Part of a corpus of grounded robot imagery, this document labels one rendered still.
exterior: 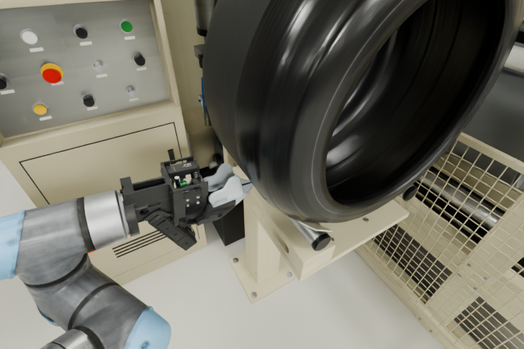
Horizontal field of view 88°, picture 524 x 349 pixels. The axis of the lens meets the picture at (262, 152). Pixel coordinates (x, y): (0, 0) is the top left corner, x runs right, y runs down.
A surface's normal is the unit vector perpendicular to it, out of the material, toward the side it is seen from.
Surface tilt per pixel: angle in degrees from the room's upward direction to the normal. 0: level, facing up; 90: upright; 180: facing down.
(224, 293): 0
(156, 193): 90
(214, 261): 0
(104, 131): 90
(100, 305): 4
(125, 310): 30
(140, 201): 90
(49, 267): 86
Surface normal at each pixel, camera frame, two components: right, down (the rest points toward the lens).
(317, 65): -0.22, 0.28
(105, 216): 0.44, -0.22
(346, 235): 0.01, -0.78
